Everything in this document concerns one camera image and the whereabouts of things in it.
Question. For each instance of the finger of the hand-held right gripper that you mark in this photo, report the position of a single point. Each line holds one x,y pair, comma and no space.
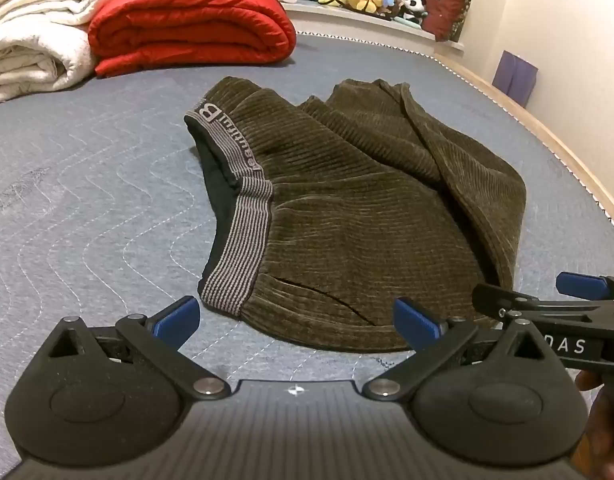
582,285
494,301

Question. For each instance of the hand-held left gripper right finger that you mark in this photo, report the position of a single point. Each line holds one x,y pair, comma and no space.
414,321

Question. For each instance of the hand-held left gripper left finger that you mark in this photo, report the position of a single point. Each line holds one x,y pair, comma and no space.
179,312

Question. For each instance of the person's right hand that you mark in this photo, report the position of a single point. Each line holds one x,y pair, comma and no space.
607,425

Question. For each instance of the grey quilted mattress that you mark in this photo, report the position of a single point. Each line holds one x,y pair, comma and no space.
112,185

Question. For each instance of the red folded quilt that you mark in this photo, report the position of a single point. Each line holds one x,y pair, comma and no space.
187,25

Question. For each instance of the maroon pillow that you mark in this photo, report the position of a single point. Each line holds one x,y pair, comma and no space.
444,7

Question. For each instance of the white curved headboard ledge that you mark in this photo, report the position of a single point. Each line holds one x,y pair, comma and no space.
367,22

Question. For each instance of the white folded blanket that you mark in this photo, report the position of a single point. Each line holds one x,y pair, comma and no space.
32,45

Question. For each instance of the panda plush toy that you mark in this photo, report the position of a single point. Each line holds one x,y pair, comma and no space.
414,6

